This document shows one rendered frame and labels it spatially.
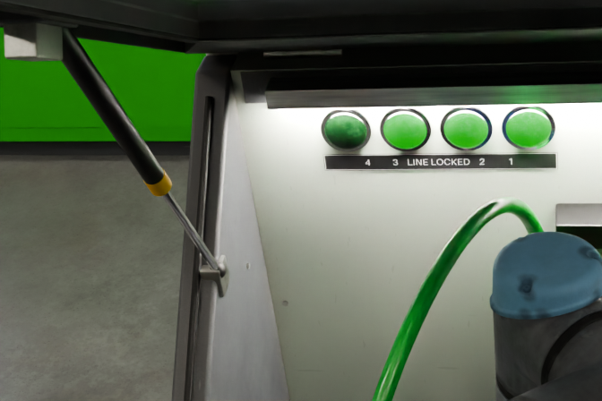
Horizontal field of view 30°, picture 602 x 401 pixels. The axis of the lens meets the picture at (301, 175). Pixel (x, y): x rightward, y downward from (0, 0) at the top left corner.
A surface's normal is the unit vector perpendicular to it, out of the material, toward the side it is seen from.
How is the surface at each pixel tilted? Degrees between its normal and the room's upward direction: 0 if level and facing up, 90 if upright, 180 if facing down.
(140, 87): 90
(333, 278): 90
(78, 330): 0
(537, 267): 0
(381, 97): 90
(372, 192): 90
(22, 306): 0
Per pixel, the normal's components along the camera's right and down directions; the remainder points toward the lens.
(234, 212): 0.97, 0.00
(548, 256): -0.13, -0.83
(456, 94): -0.18, 0.55
